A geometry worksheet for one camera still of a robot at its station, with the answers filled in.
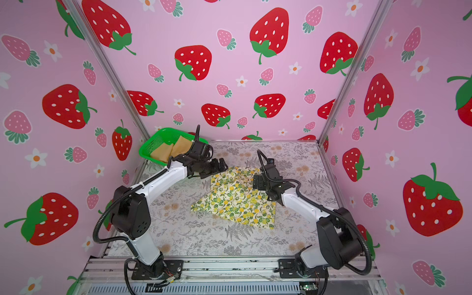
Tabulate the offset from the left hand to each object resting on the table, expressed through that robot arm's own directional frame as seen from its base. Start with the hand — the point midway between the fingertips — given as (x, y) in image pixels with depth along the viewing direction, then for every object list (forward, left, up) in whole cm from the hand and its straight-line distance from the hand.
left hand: (223, 169), depth 89 cm
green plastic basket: (+32, +41, -6) cm, 52 cm away
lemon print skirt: (-8, -4, -11) cm, 15 cm away
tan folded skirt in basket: (+22, +39, -10) cm, 46 cm away
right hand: (-3, -19, -3) cm, 19 cm away
